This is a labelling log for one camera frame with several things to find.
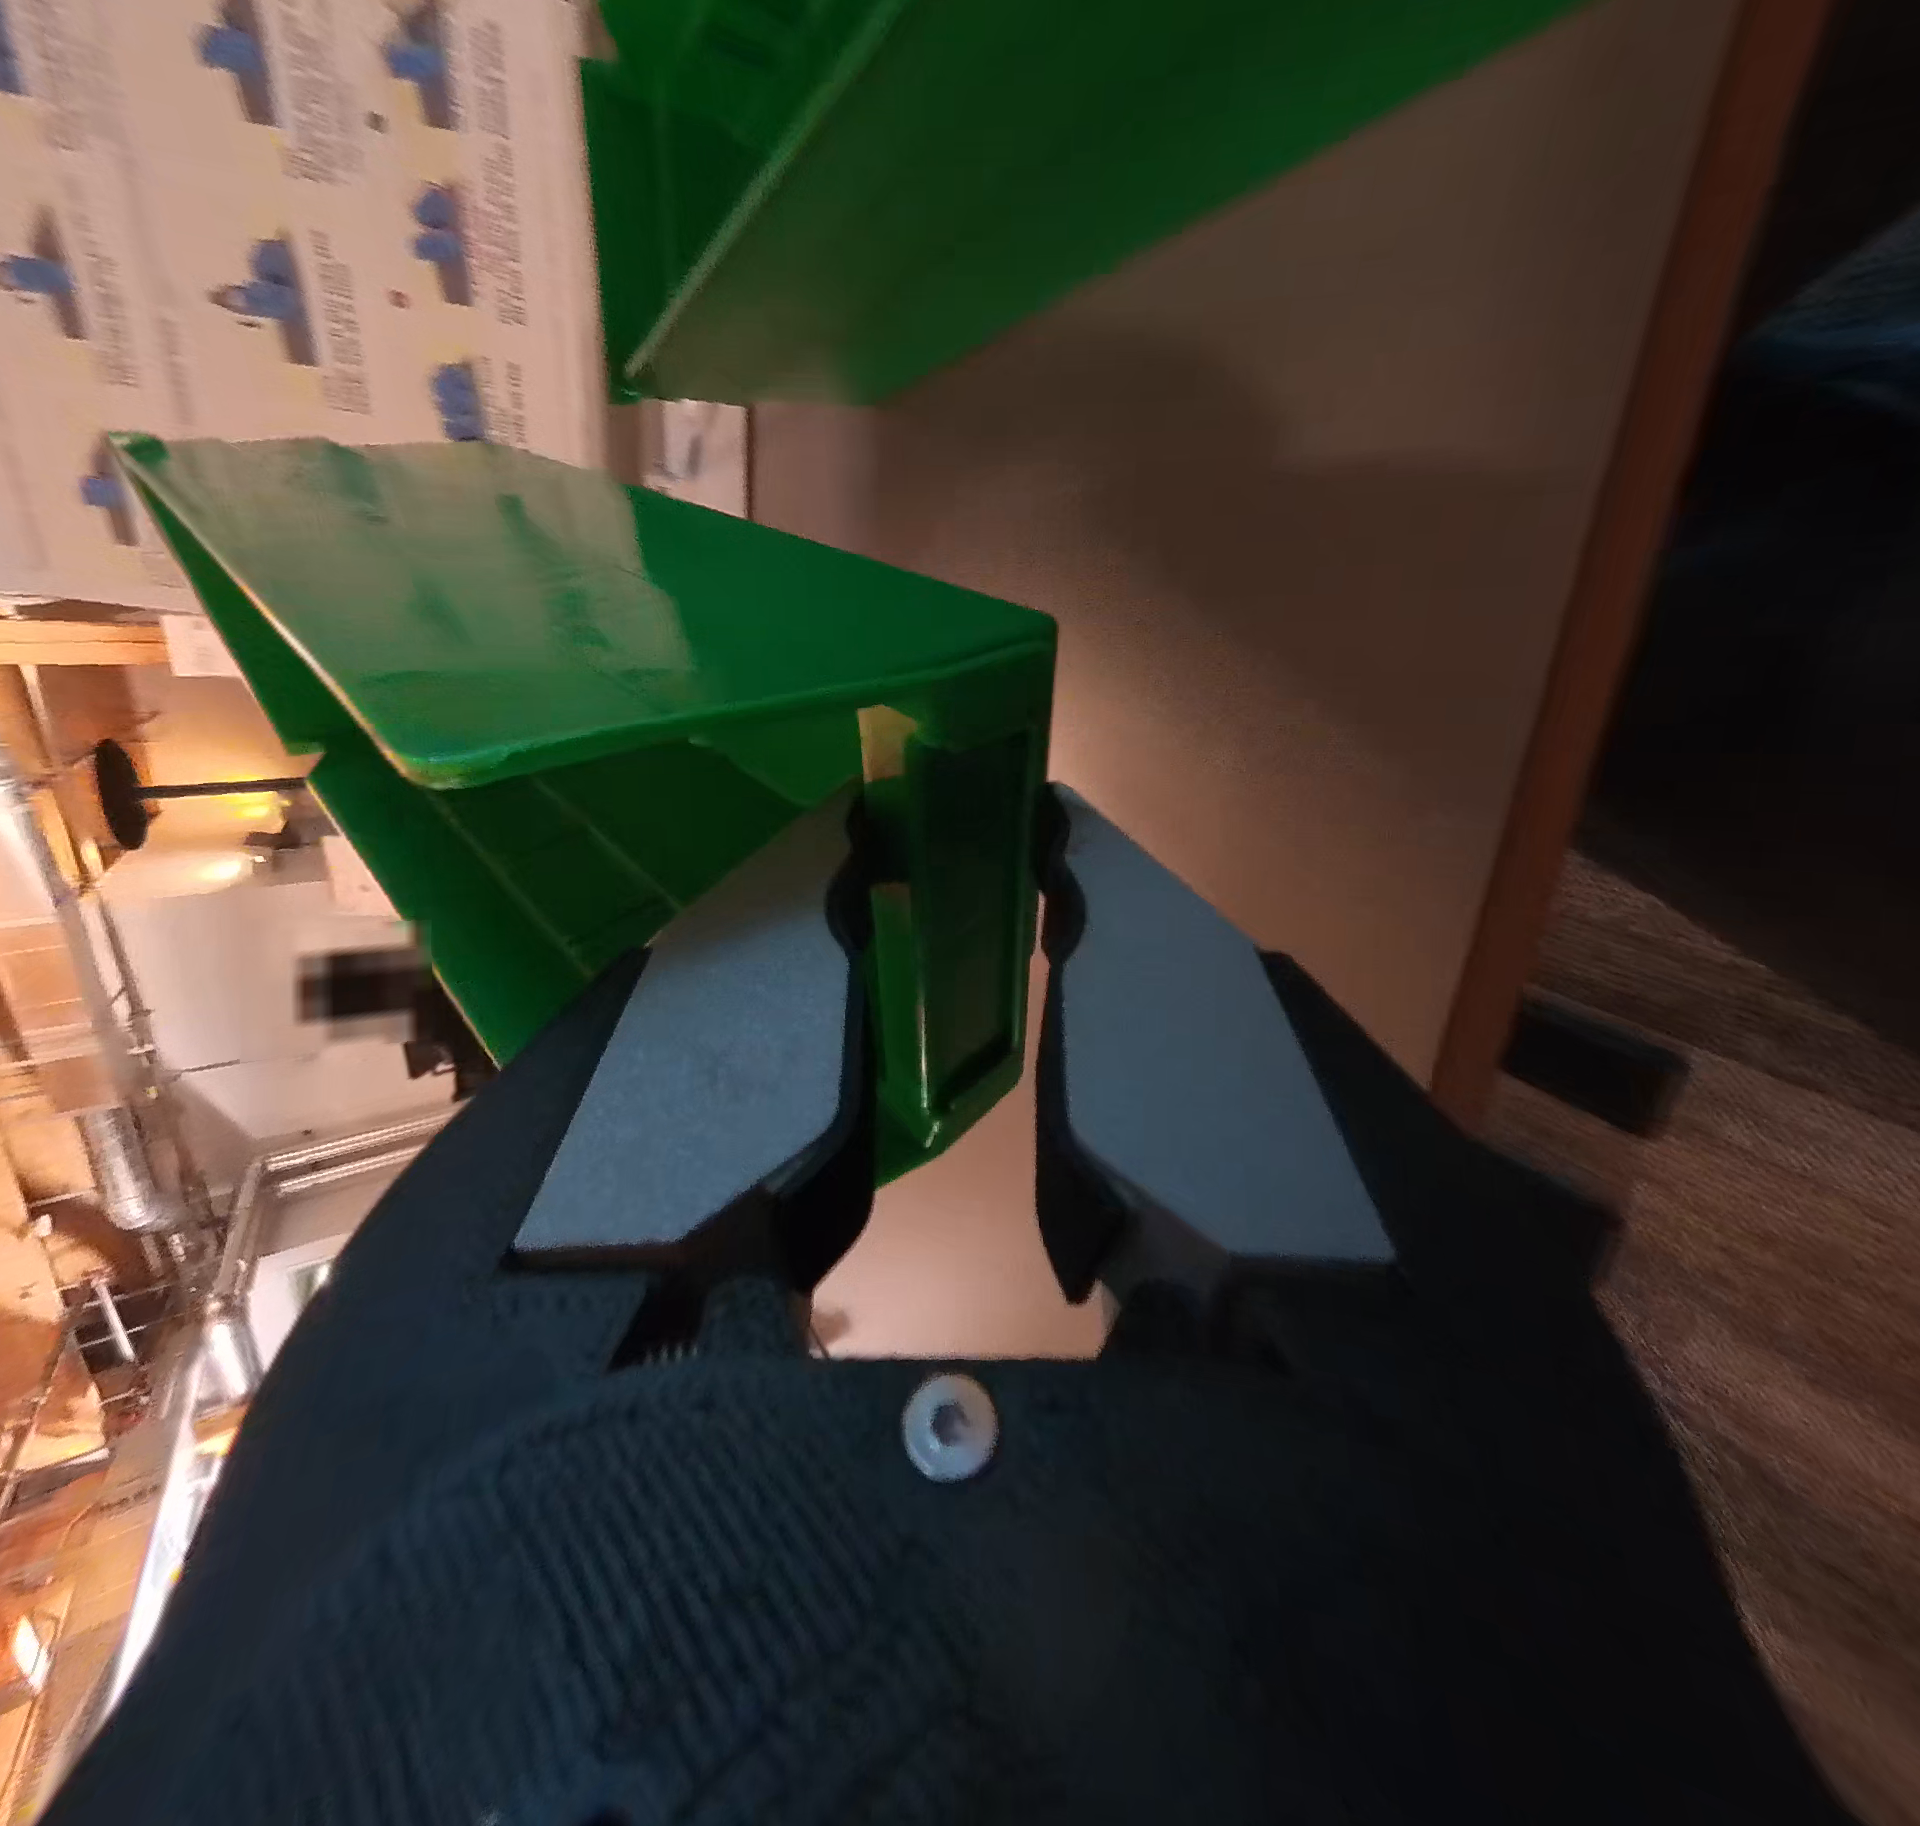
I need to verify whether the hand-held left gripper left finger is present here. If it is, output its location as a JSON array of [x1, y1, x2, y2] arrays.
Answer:
[[510, 790, 888, 1296]]

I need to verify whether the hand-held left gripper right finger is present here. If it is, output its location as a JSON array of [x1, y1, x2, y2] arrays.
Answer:
[[1029, 782, 1400, 1305]]

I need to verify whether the printed instruction sheet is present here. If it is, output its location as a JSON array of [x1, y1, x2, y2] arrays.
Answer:
[[0, 0, 753, 616]]

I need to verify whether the black table foot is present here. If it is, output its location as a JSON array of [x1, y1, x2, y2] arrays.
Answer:
[[1505, 991, 1692, 1141]]

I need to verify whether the green plastic bin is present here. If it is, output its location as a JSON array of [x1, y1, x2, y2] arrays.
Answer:
[[582, 0, 1656, 412], [108, 428, 1062, 1186]]

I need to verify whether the silver ceiling duct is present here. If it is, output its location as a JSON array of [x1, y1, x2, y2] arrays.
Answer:
[[0, 768, 355, 1423]]

